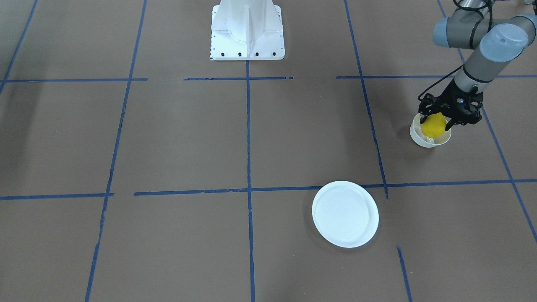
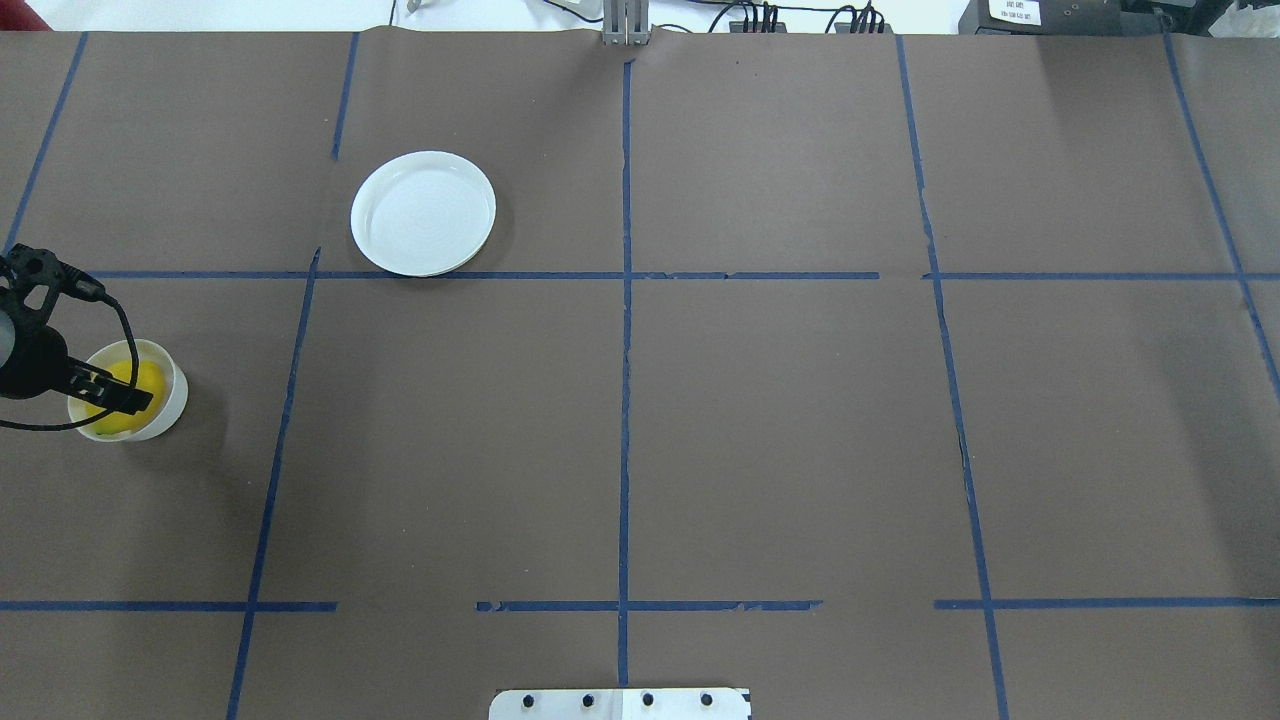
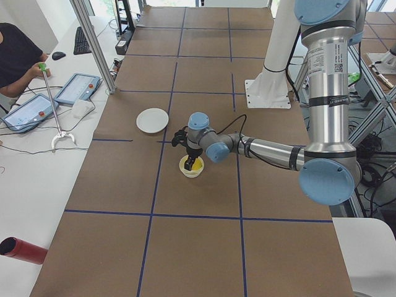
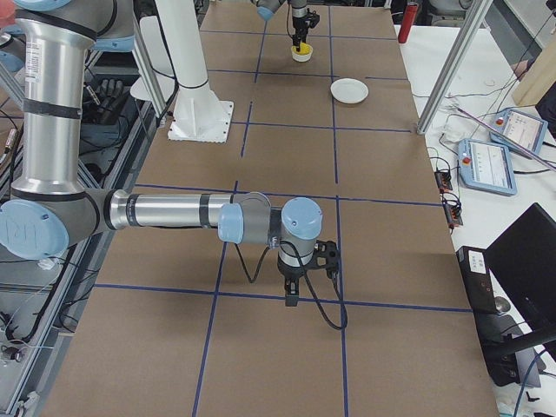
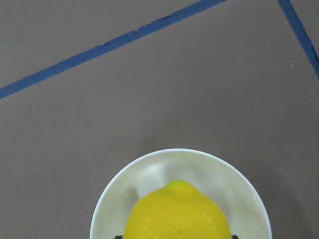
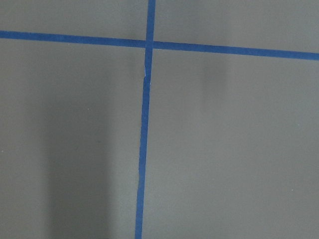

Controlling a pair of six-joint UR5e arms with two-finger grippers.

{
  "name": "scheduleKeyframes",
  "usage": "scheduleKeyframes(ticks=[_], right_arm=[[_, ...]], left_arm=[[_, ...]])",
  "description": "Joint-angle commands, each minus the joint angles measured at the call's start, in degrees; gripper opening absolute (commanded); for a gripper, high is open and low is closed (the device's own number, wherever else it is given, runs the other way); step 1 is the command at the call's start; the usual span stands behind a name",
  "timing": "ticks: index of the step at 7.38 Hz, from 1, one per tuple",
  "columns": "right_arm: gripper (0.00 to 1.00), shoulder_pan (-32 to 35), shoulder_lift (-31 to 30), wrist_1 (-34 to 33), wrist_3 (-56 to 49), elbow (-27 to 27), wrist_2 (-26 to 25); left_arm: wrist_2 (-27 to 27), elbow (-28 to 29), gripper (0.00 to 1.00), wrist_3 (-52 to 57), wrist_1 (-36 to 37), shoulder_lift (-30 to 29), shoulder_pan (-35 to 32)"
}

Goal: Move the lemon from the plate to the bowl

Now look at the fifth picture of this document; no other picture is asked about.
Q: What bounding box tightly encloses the yellow lemon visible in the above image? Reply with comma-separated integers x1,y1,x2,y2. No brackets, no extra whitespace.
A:
123,180,232,239

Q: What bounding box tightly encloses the white bowl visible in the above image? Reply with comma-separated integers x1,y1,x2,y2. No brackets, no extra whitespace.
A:
89,148,272,239

